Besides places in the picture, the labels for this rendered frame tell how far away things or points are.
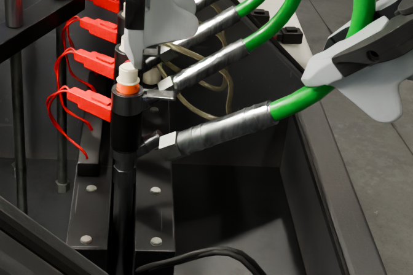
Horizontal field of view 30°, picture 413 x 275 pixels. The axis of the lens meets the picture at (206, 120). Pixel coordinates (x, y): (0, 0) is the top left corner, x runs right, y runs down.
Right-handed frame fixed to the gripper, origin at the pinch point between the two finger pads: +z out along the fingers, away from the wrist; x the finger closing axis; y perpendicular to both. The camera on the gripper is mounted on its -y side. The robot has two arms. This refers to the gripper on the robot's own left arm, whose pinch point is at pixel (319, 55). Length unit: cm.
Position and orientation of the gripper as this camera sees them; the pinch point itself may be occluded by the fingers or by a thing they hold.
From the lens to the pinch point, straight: 52.5
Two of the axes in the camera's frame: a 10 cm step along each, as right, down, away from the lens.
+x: 5.3, -5.8, 6.2
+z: -5.6, 3.0, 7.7
